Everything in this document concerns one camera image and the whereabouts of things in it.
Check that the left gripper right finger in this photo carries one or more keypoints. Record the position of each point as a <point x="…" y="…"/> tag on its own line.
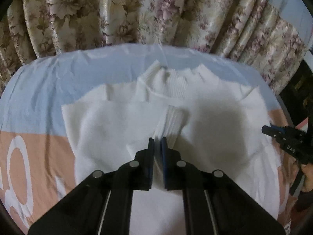
<point x="213" y="203"/>

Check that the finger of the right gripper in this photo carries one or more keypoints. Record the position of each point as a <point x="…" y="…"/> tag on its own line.
<point x="279" y="136"/>
<point x="278" y="128"/>

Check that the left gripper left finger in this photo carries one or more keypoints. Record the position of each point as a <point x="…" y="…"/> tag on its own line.
<point x="102" y="202"/>

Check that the white knit sweater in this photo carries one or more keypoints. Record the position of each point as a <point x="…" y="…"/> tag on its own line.
<point x="213" y="123"/>

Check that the person's right hand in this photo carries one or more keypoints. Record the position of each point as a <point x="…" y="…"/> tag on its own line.
<point x="307" y="169"/>

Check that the blue and peach bedsheet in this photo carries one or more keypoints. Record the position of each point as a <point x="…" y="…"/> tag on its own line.
<point x="37" y="161"/>

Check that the floral curtain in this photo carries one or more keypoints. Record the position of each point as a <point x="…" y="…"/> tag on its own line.
<point x="272" y="36"/>

